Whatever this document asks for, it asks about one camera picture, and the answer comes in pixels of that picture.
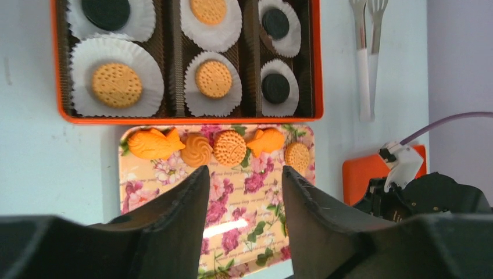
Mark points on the orange cookie tin box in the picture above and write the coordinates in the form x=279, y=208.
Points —
x=173, y=52

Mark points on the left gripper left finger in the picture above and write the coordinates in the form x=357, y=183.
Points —
x=161, y=239

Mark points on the orange tin lid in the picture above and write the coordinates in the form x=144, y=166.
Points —
x=357, y=173

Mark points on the floral rectangular tray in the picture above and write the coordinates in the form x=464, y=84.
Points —
x=245, y=225

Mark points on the orange swirl cookie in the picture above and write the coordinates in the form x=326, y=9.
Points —
x=197, y=151

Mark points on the round tan biscuit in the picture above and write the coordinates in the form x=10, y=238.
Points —
x=297, y=156
x=213, y=79
x=116, y=85
x=230, y=148
x=209, y=12

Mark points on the metal tongs white handle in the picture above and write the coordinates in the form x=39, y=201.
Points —
x=367, y=58

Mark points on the black sandwich cookie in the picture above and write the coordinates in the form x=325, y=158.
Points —
x=108, y=15
x=275, y=88
x=275, y=23

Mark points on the orange fish shaped cookie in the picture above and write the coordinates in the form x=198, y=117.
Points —
x=265, y=141
x=152, y=144

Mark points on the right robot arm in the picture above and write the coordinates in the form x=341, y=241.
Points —
x=431, y=193

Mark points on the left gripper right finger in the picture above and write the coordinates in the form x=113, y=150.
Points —
x=330, y=239

